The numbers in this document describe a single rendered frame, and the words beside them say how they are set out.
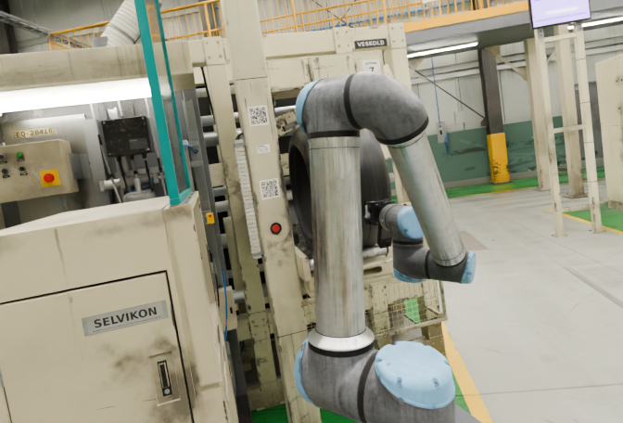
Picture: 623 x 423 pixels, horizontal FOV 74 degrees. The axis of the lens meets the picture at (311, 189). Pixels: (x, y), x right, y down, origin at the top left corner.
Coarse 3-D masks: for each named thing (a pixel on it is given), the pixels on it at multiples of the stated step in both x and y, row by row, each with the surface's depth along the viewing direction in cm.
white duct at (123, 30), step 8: (128, 0) 175; (160, 0) 182; (120, 8) 175; (128, 8) 174; (120, 16) 174; (128, 16) 174; (136, 16) 176; (112, 24) 173; (120, 24) 173; (128, 24) 175; (136, 24) 177; (104, 32) 174; (112, 32) 173; (120, 32) 174; (128, 32) 175; (136, 32) 178; (112, 40) 173; (120, 40) 174; (128, 40) 177
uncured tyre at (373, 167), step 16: (304, 144) 159; (368, 144) 156; (288, 160) 192; (304, 160) 160; (368, 160) 153; (384, 160) 158; (304, 176) 203; (368, 176) 152; (384, 176) 155; (304, 192) 204; (368, 192) 152; (384, 192) 155; (304, 208) 201; (304, 224) 189; (368, 224) 157; (368, 240) 164
